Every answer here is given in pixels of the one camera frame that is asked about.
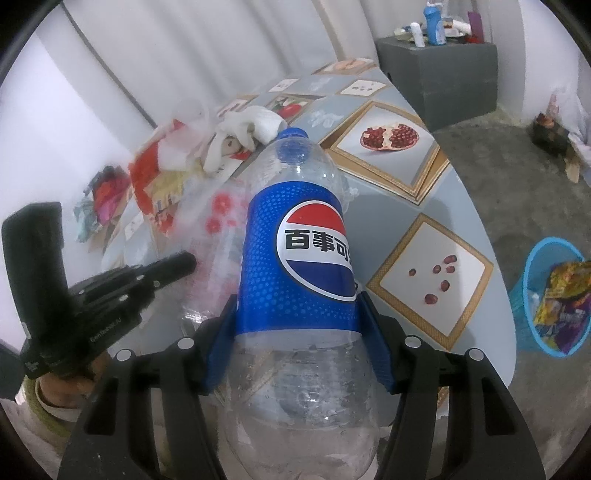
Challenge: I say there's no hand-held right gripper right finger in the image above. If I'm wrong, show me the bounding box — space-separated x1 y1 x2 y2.
358 291 548 480

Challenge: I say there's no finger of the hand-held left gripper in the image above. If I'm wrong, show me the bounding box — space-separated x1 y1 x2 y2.
139 251 198 296

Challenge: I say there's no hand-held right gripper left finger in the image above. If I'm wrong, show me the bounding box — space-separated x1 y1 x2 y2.
58 293 241 480

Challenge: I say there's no red white snack bag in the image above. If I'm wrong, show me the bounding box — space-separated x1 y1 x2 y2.
129 117 218 232

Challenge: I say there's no clear cola bottle blue label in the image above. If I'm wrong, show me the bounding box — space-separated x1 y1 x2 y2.
217 127 398 480

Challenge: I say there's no blue plastic wastebasket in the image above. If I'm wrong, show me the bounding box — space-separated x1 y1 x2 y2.
508 237 591 356

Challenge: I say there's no purple yellow snack bag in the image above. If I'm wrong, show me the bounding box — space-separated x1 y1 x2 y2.
533 261 591 354

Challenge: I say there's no person's left forearm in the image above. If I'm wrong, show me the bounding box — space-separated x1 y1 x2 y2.
23 378 93 435

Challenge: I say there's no person's left hand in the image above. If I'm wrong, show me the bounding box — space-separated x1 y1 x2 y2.
39 351 112 409

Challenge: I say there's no clear bag with red flowers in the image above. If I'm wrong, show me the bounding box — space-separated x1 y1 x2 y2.
182 178 252 324

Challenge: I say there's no pile of colourful wrappers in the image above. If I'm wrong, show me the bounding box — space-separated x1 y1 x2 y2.
75 165 134 243

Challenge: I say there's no printed tablecloth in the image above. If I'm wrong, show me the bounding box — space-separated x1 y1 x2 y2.
78 58 515 402

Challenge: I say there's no white cloth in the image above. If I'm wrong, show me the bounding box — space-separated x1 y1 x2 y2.
203 105 287 171

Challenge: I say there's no white curtain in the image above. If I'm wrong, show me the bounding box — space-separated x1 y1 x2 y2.
65 0 384 130

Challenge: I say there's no grey cabinet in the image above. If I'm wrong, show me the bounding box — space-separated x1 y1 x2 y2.
375 34 499 130

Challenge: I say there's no purple box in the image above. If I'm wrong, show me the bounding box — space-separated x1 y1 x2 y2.
467 10 485 43

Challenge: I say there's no black cable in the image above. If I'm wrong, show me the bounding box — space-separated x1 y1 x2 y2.
65 4 155 127

